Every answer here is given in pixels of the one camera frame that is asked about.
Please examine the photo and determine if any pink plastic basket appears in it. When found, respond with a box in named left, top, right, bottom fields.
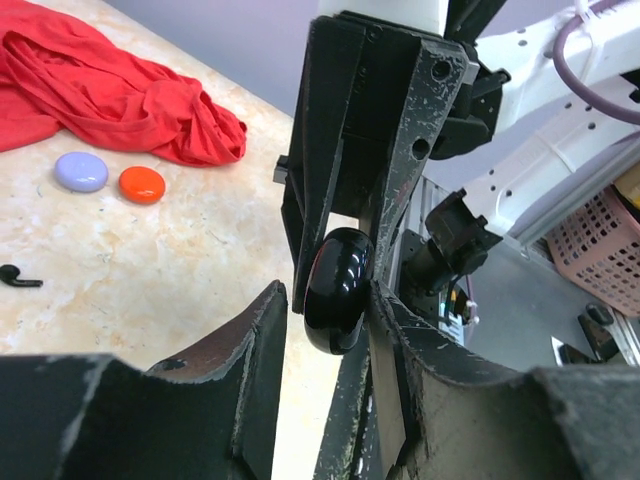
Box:
left=546, top=186, right=639, bottom=317

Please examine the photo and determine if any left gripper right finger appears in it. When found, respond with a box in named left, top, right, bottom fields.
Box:
left=367, top=282, right=565, bottom=479

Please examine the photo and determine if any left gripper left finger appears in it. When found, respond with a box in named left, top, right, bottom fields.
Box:
left=147, top=280, right=288, bottom=479

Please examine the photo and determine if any black round charging case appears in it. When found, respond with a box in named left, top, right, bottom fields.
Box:
left=303, top=227, right=375, bottom=355

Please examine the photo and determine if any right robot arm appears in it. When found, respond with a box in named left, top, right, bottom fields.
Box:
left=282, top=1, right=639, bottom=312

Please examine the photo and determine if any purple earbud charging case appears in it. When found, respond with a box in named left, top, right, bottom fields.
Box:
left=53, top=152, right=109, bottom=193

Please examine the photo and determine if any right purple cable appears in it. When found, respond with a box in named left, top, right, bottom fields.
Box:
left=553, top=0, right=640, bottom=126

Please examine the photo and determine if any red crumpled cloth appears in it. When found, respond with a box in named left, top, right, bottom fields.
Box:
left=1, top=1, right=247, bottom=167

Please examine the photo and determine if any red round charging case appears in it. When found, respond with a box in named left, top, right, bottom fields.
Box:
left=118, top=166, right=166, bottom=205

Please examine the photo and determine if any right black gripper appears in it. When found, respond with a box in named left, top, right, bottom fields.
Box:
left=281, top=14, right=490, bottom=312

